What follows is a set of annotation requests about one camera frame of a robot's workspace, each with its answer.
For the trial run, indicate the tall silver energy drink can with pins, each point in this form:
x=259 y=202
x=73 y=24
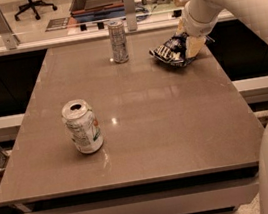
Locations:
x=118 y=41

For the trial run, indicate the metal glass-railing post centre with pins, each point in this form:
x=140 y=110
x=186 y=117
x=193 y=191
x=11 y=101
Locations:
x=129 y=6

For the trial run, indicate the crushed white 7up can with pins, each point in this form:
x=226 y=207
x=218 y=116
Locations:
x=83 y=126

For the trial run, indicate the blue chip bag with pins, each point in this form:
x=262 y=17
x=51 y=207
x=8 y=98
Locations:
x=172 y=52

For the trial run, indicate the black office chair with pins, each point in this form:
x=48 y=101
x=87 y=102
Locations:
x=31 y=4

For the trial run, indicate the metal glass-railing post left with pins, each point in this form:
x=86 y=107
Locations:
x=6 y=33

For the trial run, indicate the metal glass-railing post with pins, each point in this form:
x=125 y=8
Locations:
x=129 y=6
x=6 y=33

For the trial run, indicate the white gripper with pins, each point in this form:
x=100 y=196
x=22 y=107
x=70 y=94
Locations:
x=196 y=25

